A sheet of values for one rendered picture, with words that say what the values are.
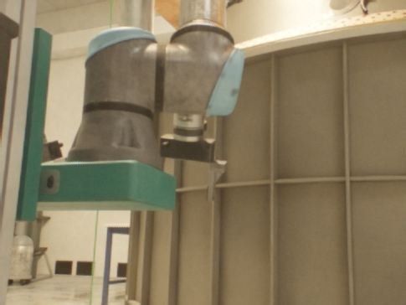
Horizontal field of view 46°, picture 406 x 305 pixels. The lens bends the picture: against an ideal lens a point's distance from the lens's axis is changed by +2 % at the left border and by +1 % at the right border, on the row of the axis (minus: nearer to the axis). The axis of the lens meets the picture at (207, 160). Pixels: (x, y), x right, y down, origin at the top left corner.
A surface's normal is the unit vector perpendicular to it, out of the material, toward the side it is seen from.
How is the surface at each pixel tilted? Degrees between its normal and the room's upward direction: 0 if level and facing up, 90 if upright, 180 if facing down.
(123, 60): 90
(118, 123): 72
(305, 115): 90
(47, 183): 90
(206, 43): 80
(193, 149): 113
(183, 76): 105
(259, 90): 90
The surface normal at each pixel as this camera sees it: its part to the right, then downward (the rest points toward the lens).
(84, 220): -0.40, -0.18
